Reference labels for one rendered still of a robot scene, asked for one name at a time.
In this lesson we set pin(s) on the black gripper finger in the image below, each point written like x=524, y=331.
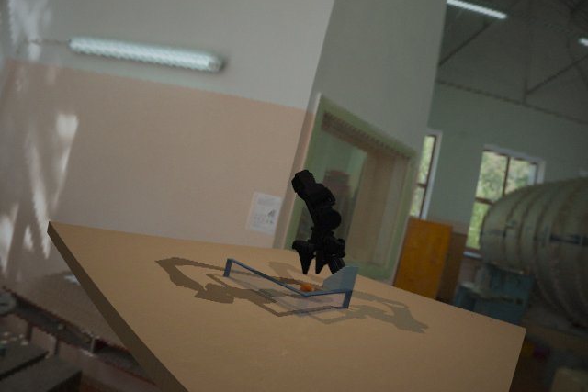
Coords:
x=321, y=260
x=305, y=260

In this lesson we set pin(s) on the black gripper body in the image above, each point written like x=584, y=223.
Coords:
x=311, y=246

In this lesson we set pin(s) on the low clear corner walls with blue edges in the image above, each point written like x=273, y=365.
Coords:
x=280, y=296

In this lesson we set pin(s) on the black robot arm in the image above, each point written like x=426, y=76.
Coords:
x=316, y=197

